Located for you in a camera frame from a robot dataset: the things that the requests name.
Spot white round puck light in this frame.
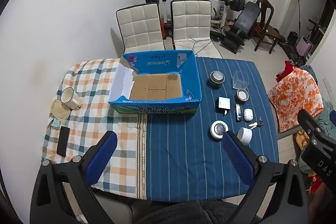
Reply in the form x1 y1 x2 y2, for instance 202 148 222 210
209 120 228 140

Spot bunch of keys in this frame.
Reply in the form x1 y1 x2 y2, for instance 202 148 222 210
249 116 263 130

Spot red cloth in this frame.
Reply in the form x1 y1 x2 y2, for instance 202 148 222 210
276 61 296 83

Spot white mug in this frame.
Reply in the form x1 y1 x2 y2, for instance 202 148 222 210
61 87 82 110

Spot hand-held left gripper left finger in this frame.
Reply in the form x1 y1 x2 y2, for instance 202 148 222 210
30 131 118 224

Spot blue cardboard box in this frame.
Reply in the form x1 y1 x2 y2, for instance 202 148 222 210
108 50 202 115

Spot orange floral cloth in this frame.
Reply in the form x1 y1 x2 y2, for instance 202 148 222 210
268 67 324 132

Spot grey power charger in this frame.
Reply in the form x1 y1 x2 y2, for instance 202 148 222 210
216 97 231 116

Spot beige cloth coaster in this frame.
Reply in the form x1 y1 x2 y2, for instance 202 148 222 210
50 99 71 125

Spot clear plastic box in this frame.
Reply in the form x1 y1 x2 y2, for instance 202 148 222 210
232 70 249 90

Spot white earbud case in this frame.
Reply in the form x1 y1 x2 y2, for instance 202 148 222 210
243 108 254 122

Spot blue striped cloth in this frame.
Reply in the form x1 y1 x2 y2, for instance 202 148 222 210
136 57 279 201

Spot white wire hanger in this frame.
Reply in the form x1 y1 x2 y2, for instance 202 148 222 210
188 35 214 54

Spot perforated metal strainer cup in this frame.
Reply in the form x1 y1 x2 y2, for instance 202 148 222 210
209 71 225 88

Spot white quilted chair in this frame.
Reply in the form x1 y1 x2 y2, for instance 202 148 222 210
170 0 222 58
116 3 166 54

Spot brown wooden chair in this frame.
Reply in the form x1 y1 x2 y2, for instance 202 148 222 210
253 0 280 54

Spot white cylindrical cup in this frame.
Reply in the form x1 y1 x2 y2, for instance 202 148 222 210
237 127 253 146

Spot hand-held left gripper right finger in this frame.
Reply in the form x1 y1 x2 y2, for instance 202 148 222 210
222 131 309 224

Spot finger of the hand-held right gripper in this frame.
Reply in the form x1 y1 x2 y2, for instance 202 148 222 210
297 109 336 152

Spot small round metal tin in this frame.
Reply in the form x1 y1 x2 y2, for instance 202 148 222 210
236 89 249 102

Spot black smartphone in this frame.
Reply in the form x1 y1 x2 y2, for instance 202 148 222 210
56 126 70 157

